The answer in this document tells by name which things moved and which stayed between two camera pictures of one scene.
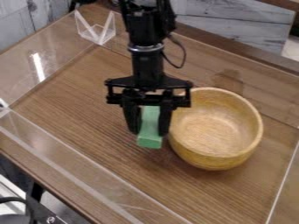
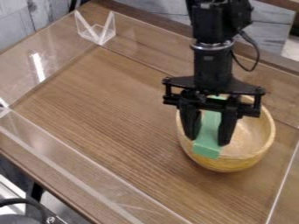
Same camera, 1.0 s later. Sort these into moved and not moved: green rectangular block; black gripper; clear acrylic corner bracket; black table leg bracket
Moved: black gripper; green rectangular block
Not moved: clear acrylic corner bracket; black table leg bracket
